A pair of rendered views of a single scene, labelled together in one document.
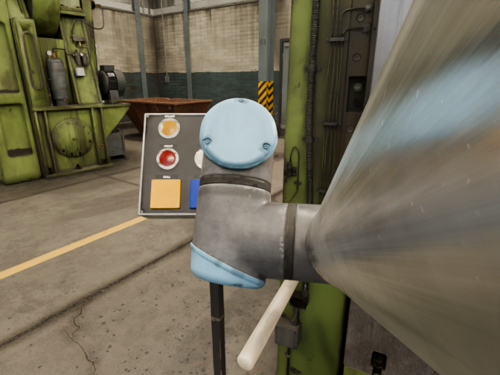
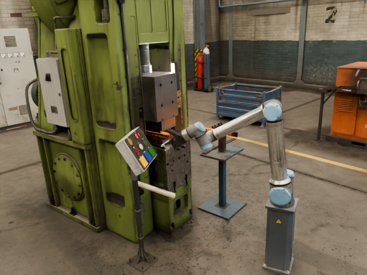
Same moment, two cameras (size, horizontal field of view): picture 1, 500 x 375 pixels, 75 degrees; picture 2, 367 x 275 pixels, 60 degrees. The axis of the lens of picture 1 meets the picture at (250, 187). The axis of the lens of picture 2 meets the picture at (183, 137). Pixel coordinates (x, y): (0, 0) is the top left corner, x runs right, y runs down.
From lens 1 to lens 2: 2.39 m
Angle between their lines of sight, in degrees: 72
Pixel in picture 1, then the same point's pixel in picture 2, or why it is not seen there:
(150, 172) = (137, 157)
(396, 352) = (176, 178)
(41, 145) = not seen: outside the picture
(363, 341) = (171, 181)
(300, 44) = (125, 101)
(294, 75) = (125, 112)
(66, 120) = not seen: outside the picture
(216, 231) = (208, 140)
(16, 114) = not seen: outside the picture
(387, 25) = (157, 95)
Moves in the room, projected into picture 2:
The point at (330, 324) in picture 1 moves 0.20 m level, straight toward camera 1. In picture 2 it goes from (147, 194) to (165, 198)
